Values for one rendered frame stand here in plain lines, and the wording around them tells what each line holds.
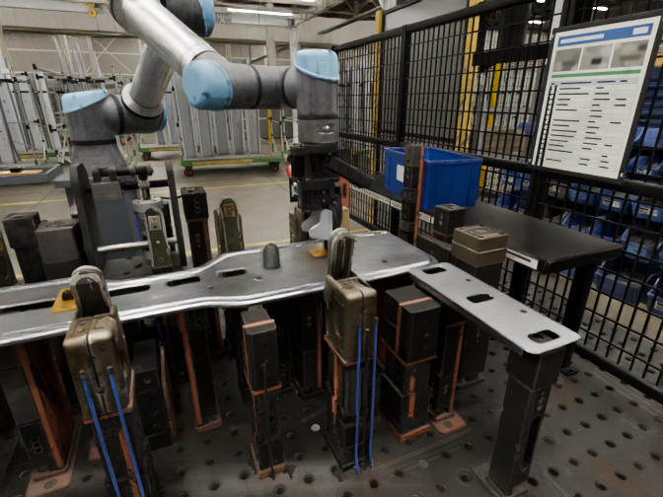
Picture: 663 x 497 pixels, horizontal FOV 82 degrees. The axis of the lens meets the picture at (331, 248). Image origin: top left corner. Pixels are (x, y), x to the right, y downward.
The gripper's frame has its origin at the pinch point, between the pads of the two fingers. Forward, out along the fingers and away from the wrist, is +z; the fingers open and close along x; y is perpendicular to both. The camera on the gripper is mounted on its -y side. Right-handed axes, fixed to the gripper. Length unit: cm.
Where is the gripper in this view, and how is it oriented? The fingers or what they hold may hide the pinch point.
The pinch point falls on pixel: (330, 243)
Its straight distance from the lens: 79.2
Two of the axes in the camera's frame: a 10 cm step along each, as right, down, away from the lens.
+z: 0.1, 9.3, 3.7
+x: 4.0, 3.3, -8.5
